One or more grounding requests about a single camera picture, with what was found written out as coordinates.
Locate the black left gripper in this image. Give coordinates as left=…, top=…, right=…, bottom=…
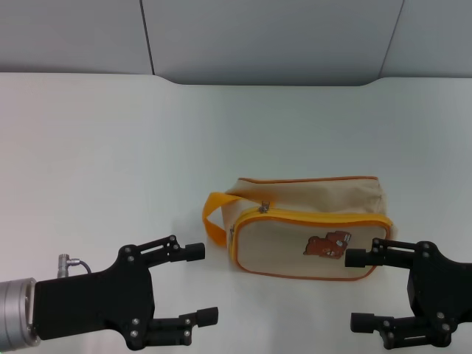
left=32, top=235, right=220, bottom=350

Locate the silver connector with grey cable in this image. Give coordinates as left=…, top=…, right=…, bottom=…
left=56, top=253, right=94, bottom=277

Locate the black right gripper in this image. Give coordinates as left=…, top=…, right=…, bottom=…
left=344, top=237, right=472, bottom=350

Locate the beige orange bear food bag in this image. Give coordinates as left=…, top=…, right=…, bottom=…
left=201, top=176, right=395, bottom=282

